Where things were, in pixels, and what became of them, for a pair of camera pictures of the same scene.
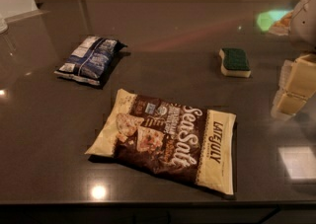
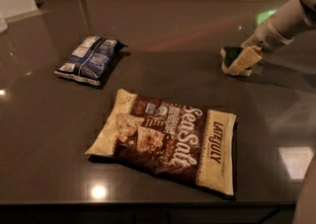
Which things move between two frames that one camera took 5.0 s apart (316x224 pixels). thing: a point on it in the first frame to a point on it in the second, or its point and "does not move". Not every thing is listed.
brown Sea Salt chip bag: x=190 y=142 does not move
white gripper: x=304 y=24 to x=265 y=39
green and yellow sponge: x=235 y=62 does not move
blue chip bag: x=91 y=59 does not move
